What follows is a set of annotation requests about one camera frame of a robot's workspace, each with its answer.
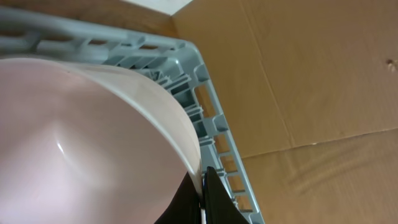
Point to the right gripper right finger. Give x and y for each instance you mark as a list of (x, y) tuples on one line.
[(219, 208)]

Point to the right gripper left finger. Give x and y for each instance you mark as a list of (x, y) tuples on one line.
[(184, 207)]

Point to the light blue bowl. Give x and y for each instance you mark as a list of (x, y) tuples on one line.
[(91, 144)]

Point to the grey dishwasher rack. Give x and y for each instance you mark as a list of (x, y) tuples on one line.
[(175, 64)]

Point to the brown cardboard sheet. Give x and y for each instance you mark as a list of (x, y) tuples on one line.
[(309, 89)]

